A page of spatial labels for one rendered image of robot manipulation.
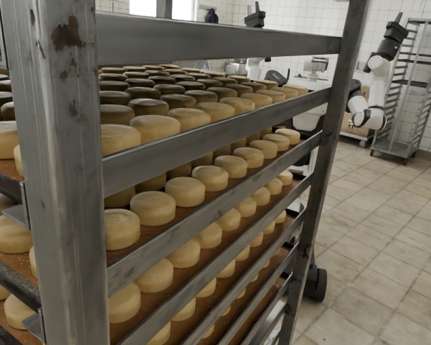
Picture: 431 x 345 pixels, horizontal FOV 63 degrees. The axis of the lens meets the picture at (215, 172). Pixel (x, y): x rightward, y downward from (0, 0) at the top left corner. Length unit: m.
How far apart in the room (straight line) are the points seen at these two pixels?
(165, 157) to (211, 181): 0.17
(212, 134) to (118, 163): 0.12
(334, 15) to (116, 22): 6.24
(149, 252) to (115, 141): 0.10
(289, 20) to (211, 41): 6.53
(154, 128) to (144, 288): 0.19
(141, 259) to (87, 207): 0.12
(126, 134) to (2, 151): 0.10
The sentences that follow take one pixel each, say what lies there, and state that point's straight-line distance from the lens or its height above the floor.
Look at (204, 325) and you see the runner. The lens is 0.51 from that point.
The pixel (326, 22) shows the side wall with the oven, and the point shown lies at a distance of 6.49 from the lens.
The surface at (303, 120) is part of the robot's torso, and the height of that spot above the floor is 1.09.
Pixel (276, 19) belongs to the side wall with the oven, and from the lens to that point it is 7.00.
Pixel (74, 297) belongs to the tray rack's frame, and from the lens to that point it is 0.23.
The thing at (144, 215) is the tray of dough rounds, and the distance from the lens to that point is 0.38.
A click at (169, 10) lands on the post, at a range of 0.93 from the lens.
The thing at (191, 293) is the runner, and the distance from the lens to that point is 0.43.
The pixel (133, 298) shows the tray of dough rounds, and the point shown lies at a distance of 0.40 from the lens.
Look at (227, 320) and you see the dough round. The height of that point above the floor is 1.04.
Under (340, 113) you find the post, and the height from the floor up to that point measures 1.38.
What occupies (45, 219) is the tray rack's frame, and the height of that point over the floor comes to 1.41.
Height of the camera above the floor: 1.51
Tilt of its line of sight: 23 degrees down
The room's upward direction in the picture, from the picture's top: 5 degrees clockwise
